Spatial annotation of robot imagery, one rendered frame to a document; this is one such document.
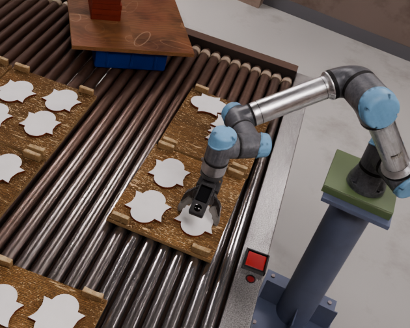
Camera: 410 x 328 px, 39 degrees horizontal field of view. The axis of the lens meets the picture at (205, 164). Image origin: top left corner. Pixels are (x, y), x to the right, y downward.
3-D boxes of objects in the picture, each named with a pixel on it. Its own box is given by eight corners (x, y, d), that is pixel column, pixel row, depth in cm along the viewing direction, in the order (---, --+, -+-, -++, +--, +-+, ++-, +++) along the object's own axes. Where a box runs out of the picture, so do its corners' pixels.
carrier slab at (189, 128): (270, 118, 237) (271, 116, 236) (246, 179, 207) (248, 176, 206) (191, 90, 240) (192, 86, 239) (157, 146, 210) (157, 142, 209)
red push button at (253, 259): (265, 259, 182) (267, 256, 181) (261, 273, 177) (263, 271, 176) (247, 252, 182) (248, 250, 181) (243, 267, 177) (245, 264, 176)
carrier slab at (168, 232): (245, 181, 206) (246, 178, 205) (210, 263, 175) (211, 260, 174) (155, 146, 209) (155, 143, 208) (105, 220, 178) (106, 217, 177)
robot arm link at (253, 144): (262, 120, 175) (229, 120, 171) (276, 142, 167) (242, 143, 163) (255, 140, 180) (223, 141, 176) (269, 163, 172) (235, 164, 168)
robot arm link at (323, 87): (358, 47, 182) (215, 101, 179) (376, 65, 175) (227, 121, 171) (359, 75, 191) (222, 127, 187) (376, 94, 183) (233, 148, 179)
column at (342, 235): (336, 302, 292) (413, 182, 235) (319, 362, 264) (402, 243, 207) (267, 270, 298) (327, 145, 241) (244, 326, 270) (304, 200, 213)
